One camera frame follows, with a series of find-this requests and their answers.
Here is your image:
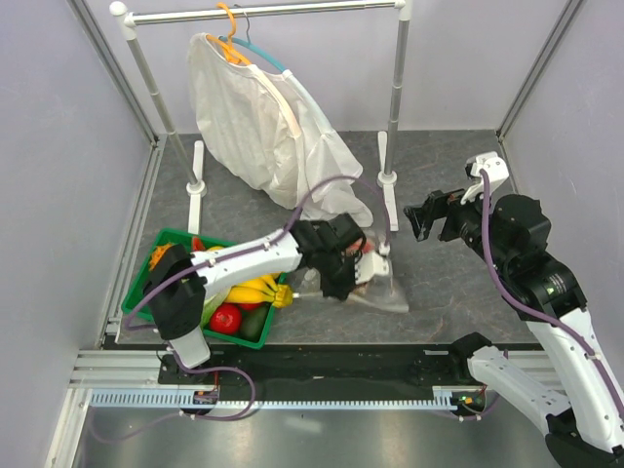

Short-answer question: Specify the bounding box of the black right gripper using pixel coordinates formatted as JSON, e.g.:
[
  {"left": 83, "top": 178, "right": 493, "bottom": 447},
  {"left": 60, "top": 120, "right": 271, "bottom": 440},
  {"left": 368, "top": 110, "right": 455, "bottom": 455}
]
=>
[{"left": 404, "top": 178, "right": 514, "bottom": 273}]

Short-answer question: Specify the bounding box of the red yellow mango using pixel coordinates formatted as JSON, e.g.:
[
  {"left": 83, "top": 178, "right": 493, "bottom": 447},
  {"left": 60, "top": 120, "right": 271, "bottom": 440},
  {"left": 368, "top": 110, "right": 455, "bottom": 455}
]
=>
[{"left": 346, "top": 238, "right": 376, "bottom": 256}]

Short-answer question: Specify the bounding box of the clear dotted zip top bag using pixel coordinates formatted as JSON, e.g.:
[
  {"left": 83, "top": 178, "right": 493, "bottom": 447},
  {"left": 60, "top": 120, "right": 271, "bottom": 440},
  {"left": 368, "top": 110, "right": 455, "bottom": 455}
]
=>
[{"left": 292, "top": 229, "right": 410, "bottom": 313}]

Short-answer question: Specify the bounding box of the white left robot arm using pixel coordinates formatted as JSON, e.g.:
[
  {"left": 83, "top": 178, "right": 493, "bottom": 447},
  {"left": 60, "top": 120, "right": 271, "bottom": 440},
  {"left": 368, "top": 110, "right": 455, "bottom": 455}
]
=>
[{"left": 137, "top": 214, "right": 366, "bottom": 383}]

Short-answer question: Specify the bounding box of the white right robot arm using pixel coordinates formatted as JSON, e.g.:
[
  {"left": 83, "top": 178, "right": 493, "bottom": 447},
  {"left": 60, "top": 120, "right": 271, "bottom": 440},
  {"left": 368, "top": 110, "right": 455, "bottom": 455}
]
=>
[{"left": 404, "top": 190, "right": 623, "bottom": 467}]

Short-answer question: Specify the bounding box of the yellow banana bunch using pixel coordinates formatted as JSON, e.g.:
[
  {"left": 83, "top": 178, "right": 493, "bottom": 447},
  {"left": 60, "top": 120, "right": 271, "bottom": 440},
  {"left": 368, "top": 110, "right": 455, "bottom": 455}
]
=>
[{"left": 224, "top": 273, "right": 293, "bottom": 308}]

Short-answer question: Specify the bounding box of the dark green avocado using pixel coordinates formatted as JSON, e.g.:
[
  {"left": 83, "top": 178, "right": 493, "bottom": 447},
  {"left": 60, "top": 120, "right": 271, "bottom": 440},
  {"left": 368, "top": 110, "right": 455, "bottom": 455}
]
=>
[{"left": 239, "top": 304, "right": 270, "bottom": 342}]

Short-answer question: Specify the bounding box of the red tomato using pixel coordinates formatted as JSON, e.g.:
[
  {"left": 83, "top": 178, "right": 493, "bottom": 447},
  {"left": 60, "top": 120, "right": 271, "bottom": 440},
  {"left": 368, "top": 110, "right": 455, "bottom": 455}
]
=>
[{"left": 209, "top": 303, "right": 243, "bottom": 335}]

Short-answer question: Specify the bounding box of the green lettuce head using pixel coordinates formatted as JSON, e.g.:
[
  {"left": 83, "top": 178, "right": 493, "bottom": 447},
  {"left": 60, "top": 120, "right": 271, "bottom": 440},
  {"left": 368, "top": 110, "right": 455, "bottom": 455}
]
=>
[{"left": 200, "top": 288, "right": 230, "bottom": 329}]

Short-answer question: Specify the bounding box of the red chili pepper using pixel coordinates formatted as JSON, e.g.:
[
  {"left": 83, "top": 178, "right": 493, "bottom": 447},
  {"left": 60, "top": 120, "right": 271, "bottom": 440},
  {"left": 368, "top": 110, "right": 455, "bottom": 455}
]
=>
[{"left": 191, "top": 236, "right": 206, "bottom": 252}]

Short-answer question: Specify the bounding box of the white hanging shirt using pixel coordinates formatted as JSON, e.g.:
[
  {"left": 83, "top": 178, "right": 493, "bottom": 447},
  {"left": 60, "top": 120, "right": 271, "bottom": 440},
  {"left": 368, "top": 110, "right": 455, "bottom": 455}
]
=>
[{"left": 187, "top": 33, "right": 373, "bottom": 227}]

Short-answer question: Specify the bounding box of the orange spiky fruit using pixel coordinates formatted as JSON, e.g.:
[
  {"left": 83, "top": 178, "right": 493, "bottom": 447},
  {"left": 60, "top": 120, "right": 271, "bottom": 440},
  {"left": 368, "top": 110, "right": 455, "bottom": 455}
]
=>
[{"left": 148, "top": 243, "right": 175, "bottom": 271}]

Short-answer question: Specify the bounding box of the green plastic basket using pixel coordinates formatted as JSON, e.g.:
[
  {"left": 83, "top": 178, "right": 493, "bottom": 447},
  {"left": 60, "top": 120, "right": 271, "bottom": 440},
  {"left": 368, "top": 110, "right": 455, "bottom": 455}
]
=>
[{"left": 121, "top": 228, "right": 276, "bottom": 349}]

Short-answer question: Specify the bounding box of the orange clothes hanger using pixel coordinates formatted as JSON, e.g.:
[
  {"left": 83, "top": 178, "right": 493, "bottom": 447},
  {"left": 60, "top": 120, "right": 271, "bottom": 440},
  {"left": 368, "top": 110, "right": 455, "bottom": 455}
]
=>
[{"left": 206, "top": 2, "right": 252, "bottom": 66}]

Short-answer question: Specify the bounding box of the teal clothes hanger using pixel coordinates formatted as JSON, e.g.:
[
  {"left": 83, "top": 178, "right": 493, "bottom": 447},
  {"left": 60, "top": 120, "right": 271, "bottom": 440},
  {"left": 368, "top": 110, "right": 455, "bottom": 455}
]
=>
[{"left": 232, "top": 37, "right": 288, "bottom": 73}]

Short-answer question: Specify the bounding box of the silver clothes rack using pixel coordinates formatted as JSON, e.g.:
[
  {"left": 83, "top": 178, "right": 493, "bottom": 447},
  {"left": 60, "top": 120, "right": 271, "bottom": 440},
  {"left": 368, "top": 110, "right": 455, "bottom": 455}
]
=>
[{"left": 109, "top": 1, "right": 413, "bottom": 232}]

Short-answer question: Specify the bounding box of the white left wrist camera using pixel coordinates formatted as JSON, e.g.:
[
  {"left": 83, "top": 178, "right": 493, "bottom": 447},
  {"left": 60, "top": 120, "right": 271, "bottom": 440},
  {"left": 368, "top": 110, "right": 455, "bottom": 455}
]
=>
[{"left": 355, "top": 243, "right": 391, "bottom": 285}]

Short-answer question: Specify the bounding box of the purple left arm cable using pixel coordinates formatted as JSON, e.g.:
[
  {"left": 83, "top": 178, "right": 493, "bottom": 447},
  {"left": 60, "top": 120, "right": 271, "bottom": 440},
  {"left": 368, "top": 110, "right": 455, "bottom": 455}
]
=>
[{"left": 121, "top": 175, "right": 394, "bottom": 379}]

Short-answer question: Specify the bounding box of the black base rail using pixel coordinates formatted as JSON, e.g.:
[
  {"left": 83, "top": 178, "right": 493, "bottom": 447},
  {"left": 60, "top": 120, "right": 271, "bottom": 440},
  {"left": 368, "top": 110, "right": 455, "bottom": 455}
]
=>
[{"left": 158, "top": 340, "right": 508, "bottom": 406}]

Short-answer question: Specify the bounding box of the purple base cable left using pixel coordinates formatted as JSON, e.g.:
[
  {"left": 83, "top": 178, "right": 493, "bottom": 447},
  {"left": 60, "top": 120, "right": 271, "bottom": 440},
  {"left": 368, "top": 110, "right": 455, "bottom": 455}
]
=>
[{"left": 90, "top": 365, "right": 257, "bottom": 443}]

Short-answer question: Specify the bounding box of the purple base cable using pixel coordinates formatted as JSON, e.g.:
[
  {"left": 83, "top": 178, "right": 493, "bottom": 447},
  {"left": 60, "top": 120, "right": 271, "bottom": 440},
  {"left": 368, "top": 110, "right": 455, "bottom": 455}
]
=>
[
  {"left": 90, "top": 365, "right": 257, "bottom": 443},
  {"left": 450, "top": 382, "right": 501, "bottom": 423}
]

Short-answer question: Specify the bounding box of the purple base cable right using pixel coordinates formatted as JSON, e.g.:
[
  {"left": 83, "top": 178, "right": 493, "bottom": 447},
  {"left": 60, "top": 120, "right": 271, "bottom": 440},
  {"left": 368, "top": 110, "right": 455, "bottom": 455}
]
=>
[{"left": 450, "top": 382, "right": 501, "bottom": 423}]

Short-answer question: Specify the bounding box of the grey slotted cable duct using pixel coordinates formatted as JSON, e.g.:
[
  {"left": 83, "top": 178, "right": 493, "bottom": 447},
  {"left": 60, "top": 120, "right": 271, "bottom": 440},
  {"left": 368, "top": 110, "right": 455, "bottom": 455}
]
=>
[{"left": 91, "top": 389, "right": 459, "bottom": 411}]

